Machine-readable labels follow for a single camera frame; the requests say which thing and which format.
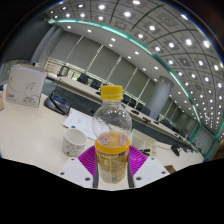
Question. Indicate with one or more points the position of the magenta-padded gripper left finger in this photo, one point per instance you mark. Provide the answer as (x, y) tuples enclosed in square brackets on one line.
[(71, 171)]

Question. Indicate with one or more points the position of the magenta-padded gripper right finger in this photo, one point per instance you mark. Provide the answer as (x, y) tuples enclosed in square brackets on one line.
[(153, 170)]

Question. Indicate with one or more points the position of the yellow-capped clear drink bottle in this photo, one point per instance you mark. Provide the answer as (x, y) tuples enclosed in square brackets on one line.
[(112, 160)]

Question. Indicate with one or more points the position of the white patterned paper cup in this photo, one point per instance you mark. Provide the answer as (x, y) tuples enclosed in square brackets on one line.
[(74, 145)]

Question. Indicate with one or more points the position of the small black desk microphones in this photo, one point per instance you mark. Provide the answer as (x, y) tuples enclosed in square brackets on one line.
[(175, 150)]

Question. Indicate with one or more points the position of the white printed paper sheet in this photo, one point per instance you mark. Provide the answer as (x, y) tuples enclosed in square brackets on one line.
[(80, 121)]

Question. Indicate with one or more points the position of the black office chairs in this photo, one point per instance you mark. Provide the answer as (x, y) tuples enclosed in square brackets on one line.
[(145, 110)]

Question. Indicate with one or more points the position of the black desk microphone console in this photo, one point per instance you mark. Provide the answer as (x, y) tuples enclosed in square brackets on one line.
[(56, 103)]

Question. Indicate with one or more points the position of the long curved conference desk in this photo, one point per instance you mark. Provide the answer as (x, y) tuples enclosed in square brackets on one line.
[(76, 87)]

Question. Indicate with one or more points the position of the white printed cardboard box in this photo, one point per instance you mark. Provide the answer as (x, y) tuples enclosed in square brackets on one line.
[(25, 86)]

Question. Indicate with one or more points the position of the plain brown cardboard box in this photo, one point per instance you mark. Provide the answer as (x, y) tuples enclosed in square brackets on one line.
[(1, 101)]

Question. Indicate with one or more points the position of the round ceiling lights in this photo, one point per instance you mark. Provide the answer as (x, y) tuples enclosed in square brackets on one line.
[(188, 42)]

